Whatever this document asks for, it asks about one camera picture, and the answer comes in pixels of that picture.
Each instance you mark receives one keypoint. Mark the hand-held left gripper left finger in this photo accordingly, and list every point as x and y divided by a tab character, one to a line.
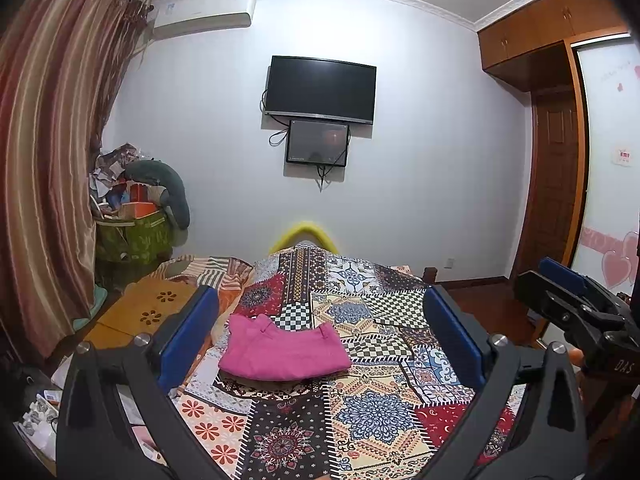
187	342

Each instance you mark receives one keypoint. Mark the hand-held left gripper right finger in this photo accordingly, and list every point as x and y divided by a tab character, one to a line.
452	340

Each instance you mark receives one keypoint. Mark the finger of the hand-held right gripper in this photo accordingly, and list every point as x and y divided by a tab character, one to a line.
562	274
555	305

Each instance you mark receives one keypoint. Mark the pink pants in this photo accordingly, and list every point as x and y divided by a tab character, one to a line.
285	355

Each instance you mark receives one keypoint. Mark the wooden folding lap tray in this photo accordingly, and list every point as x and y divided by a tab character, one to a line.
145	305

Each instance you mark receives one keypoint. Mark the striped bedsheet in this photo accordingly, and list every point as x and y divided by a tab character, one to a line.
220	267

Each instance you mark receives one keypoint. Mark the white wardrobe sliding door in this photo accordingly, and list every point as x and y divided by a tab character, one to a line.
605	185

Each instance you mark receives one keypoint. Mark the patchwork printed blanket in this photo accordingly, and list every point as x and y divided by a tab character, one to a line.
380	410

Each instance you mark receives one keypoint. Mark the orange cardboard box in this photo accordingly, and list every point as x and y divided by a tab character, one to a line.
142	209

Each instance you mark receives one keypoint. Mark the yellow foam tube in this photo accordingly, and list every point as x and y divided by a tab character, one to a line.
302	225

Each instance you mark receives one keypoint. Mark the pile of papers and bags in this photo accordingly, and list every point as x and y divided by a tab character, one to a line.
112	170

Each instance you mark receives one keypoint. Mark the striped brown curtain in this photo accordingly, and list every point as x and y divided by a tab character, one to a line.
50	160

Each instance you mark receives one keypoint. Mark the wooden overhead cabinet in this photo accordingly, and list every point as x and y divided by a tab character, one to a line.
525	35

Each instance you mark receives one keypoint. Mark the white air conditioner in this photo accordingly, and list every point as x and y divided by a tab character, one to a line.
205	12

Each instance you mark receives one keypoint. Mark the dark wooden bed frame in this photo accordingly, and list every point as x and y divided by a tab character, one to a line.
431	275

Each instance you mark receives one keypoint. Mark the small black wall monitor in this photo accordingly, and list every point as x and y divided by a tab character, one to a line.
317	142

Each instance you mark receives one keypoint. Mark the black wall television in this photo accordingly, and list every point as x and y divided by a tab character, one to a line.
320	90

